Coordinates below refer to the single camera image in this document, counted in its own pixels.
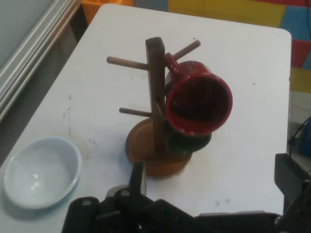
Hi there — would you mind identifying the blue foam mat tile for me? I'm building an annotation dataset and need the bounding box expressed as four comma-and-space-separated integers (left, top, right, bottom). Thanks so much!
281, 4, 311, 41

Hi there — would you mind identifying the blue round object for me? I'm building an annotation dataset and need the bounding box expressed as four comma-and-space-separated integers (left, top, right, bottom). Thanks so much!
299, 121, 311, 156

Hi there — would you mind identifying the red foam mat tile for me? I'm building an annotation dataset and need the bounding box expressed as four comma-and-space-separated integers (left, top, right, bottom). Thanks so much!
290, 38, 311, 69

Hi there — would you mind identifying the dark green ceramic mug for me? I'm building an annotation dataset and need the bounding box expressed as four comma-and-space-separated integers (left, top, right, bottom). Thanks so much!
165, 119, 212, 153

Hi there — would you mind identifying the black cable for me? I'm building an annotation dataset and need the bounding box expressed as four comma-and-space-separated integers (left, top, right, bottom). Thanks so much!
288, 116, 311, 156

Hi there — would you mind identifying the wooden mug tree stand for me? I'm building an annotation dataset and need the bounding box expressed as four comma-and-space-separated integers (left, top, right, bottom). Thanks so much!
106, 36, 202, 180

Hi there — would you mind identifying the white window frame rail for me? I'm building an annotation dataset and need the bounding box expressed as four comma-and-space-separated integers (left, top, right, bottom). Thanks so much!
0, 0, 81, 122

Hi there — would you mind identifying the large yellow foam mat tile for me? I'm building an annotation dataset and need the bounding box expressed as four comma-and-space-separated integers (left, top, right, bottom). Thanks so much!
168, 0, 286, 28

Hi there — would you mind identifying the small yellow foam mat tile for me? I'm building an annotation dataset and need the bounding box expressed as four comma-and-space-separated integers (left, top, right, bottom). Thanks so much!
290, 67, 311, 94

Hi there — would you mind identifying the dark red ceramic mug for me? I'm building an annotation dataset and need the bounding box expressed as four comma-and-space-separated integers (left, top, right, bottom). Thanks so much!
164, 52, 234, 134

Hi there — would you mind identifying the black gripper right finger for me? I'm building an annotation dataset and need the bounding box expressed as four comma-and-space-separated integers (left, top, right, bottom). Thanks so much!
274, 152, 311, 219

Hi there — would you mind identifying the white bowl with blue outside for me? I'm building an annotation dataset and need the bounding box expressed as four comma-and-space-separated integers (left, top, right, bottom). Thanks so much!
2, 135, 83, 210

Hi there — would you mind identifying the orange foam mat tile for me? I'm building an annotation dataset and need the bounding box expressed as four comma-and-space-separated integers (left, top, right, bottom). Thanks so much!
81, 0, 134, 25

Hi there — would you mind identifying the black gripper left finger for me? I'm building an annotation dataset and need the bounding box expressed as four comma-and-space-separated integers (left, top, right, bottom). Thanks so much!
104, 161, 156, 219

